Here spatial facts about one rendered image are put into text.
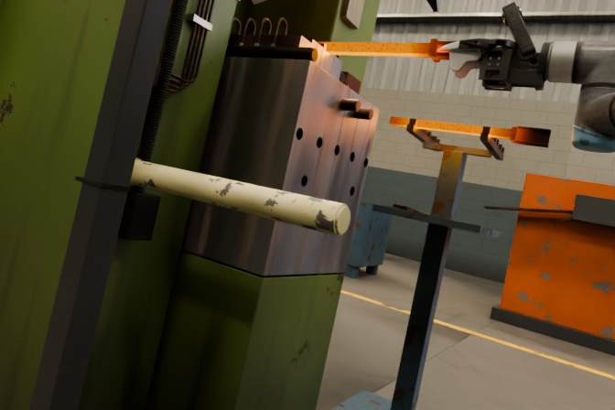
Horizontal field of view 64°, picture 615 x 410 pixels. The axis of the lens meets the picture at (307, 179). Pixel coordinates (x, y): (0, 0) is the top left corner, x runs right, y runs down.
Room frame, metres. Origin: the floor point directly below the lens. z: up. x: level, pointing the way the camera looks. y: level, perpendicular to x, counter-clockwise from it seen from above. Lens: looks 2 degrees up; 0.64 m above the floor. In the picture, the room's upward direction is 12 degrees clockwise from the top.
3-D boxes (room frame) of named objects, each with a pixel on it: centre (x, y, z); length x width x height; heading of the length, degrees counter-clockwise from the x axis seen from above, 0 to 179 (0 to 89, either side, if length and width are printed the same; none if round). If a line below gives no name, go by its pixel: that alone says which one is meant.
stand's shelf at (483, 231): (1.52, -0.43, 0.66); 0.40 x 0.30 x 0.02; 150
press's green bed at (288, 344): (1.30, 0.19, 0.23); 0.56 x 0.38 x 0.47; 59
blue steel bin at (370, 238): (5.31, -0.28, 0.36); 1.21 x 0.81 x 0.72; 65
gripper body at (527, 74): (0.94, -0.34, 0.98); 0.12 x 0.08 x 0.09; 59
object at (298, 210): (0.79, 0.13, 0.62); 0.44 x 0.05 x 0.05; 59
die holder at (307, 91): (1.30, 0.19, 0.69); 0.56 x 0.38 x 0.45; 59
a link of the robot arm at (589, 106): (0.84, -0.48, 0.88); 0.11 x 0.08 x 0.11; 5
